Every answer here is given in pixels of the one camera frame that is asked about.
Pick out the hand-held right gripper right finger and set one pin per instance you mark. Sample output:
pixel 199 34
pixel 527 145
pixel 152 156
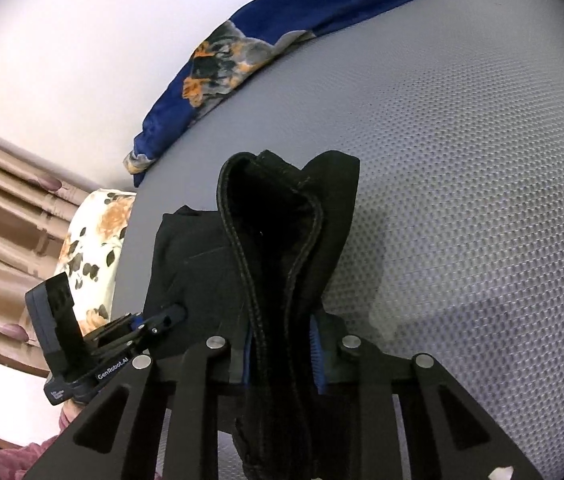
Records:
pixel 316 355

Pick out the white floral pillow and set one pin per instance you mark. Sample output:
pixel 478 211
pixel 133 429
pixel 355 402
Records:
pixel 97 240

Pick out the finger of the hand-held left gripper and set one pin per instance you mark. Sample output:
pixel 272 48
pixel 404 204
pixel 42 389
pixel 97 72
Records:
pixel 167 317
pixel 122 322

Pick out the black pants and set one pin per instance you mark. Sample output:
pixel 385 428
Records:
pixel 272 240

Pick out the grey mesh mat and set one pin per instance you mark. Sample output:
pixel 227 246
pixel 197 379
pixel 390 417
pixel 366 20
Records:
pixel 462 160

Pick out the person's left forearm pink sleeve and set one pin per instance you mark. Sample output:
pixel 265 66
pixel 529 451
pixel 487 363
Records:
pixel 17 455

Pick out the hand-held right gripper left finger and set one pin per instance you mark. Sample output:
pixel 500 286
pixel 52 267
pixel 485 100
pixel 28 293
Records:
pixel 247 360

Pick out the blue floral blanket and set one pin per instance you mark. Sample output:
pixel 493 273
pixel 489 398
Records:
pixel 312 5

